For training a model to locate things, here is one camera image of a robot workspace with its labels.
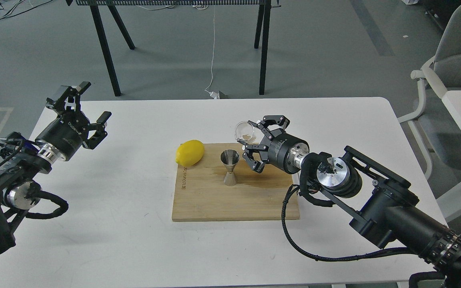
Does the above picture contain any steel double jigger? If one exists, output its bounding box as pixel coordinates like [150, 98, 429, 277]
[220, 149, 239, 186]

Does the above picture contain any small clear glass beaker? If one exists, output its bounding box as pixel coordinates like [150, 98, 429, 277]
[235, 122, 257, 145]

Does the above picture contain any black metal frame table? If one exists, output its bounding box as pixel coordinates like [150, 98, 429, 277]
[66, 0, 281, 97]

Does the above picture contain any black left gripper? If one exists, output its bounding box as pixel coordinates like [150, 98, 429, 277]
[35, 82, 112, 162]

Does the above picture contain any white hanging cable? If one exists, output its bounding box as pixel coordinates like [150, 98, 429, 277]
[204, 6, 220, 99]

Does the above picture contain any yellow lemon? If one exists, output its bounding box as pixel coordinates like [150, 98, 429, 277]
[175, 139, 204, 167]

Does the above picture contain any bamboo cutting board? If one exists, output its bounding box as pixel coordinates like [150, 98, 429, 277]
[172, 143, 293, 222]

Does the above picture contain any grey office chair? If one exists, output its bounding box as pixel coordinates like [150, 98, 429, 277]
[398, 5, 461, 178]

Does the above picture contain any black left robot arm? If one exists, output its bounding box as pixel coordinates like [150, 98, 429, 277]
[0, 82, 111, 254]

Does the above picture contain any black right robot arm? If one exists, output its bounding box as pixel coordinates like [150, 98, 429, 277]
[235, 115, 461, 288]

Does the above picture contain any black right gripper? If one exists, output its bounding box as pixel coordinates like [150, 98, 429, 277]
[242, 115, 309, 174]

